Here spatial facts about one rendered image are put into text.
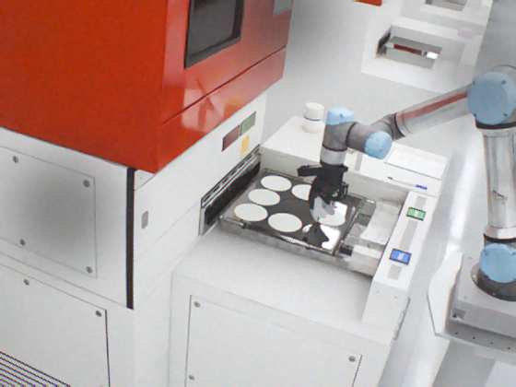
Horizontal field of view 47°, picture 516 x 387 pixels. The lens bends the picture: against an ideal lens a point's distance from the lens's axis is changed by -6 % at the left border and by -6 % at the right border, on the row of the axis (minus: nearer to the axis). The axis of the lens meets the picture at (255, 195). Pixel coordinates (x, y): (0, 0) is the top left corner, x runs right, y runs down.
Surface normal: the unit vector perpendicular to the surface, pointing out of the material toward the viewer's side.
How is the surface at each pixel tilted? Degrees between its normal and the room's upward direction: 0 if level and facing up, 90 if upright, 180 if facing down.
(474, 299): 1
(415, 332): 0
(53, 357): 90
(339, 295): 0
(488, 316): 90
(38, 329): 90
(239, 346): 90
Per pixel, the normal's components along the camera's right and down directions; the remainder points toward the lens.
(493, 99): -0.61, 0.22
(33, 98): -0.38, 0.42
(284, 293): 0.11, -0.86
